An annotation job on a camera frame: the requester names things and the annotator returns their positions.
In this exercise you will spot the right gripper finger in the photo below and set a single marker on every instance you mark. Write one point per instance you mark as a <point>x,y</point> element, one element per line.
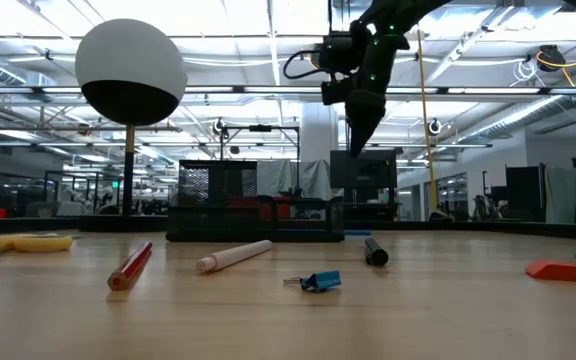
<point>363,125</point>

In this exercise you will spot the black pen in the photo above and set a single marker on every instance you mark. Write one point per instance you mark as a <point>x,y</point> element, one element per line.
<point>375,255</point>

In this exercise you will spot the blue binder clip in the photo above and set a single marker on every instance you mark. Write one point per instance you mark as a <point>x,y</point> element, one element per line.
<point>323,281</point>

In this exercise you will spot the cream marker pen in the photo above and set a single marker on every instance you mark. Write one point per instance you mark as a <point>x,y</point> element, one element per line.
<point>233,256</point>

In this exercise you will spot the orange eraser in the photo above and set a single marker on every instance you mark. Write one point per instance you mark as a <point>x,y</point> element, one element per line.
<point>568,271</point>

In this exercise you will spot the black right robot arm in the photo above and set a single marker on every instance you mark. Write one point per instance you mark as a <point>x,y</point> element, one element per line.
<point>398,12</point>

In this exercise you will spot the black mesh desk organizer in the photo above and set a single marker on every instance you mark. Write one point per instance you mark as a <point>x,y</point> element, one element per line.
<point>218,227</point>

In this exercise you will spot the black monitor on stand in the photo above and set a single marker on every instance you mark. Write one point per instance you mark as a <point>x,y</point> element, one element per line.
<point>363,170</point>

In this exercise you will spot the grey fabric cover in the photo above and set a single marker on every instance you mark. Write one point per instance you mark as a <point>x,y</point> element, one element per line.
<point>288,177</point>

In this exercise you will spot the white globe table lamp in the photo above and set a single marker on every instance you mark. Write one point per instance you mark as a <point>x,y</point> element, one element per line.
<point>130,55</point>

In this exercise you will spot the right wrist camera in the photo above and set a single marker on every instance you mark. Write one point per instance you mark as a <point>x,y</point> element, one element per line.
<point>337,91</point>

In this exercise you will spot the black background rig frame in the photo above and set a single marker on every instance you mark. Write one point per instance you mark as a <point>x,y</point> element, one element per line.
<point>260,128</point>

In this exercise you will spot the black aluminium table frame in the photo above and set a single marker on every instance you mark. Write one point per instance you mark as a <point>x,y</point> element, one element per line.
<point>28,224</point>

